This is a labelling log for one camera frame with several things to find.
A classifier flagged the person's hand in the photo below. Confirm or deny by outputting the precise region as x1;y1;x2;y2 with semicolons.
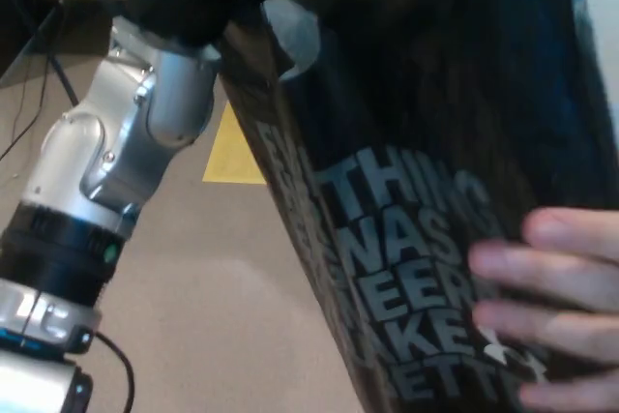
470;206;619;413

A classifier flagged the black printed t-shirt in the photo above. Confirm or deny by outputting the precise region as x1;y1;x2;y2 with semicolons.
220;0;619;413

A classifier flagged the yellow paper sheet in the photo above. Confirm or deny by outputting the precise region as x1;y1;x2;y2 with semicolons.
202;103;268;186

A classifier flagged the black cabinet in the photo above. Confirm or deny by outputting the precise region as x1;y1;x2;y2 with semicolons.
0;0;67;89

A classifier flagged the thick black floor cable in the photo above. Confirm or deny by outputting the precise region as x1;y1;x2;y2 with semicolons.
0;0;67;162

